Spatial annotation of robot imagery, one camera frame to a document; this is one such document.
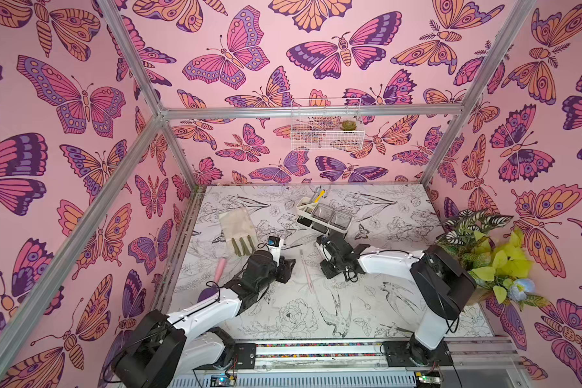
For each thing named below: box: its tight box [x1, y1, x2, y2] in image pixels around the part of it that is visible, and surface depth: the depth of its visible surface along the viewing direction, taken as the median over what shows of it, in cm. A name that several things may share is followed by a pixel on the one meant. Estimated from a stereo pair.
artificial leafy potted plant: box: [434, 208, 552, 309], surface depth 70 cm
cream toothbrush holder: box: [295, 196, 353, 238], surface depth 101 cm
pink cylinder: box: [214, 257, 226, 283], surface depth 93 cm
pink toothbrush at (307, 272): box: [299, 248, 315, 295], surface depth 92 cm
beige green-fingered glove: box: [218, 206, 259, 258], surface depth 107 cm
